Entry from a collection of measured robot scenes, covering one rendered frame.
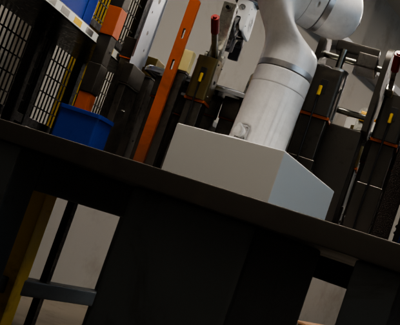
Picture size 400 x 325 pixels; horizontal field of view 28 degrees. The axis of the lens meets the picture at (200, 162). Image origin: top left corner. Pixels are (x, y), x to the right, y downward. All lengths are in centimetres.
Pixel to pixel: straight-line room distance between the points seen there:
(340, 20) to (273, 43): 15
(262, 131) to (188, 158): 16
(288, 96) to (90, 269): 355
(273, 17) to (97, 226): 345
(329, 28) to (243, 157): 37
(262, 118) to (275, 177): 18
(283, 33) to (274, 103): 15
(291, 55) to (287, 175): 28
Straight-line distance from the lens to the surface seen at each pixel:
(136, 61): 242
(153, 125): 218
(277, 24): 170
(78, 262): 498
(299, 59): 168
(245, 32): 234
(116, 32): 228
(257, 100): 165
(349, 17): 175
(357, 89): 759
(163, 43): 512
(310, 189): 162
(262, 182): 150
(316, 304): 800
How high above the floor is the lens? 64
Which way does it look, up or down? 4 degrees up
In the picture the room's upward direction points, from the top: 19 degrees clockwise
